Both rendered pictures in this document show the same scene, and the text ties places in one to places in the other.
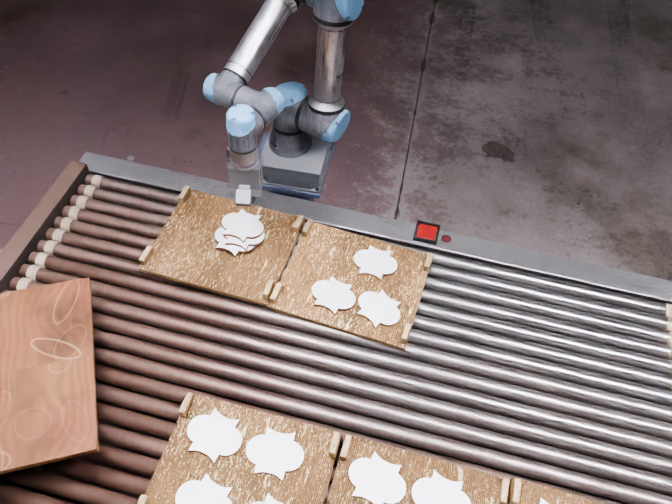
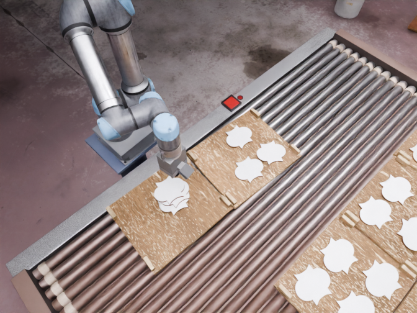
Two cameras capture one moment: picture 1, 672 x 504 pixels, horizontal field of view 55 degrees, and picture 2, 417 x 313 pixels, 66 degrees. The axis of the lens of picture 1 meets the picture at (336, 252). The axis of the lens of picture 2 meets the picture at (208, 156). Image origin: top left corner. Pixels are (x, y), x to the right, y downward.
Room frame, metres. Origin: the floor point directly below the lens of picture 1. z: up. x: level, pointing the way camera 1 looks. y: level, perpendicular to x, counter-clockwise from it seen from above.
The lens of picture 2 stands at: (0.84, 0.65, 2.20)
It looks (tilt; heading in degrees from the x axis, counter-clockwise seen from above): 60 degrees down; 306
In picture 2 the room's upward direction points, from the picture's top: straight up
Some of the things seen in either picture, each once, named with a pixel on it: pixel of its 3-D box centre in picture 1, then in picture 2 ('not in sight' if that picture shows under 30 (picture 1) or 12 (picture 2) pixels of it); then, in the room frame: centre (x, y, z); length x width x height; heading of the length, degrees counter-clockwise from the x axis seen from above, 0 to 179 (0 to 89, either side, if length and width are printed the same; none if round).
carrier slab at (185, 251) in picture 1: (224, 243); (169, 208); (1.26, 0.35, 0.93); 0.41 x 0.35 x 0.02; 76
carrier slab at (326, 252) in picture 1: (353, 281); (243, 154); (1.14, -0.06, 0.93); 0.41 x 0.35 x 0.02; 75
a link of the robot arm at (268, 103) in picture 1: (258, 106); (150, 112); (1.37, 0.23, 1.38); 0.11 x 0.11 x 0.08; 62
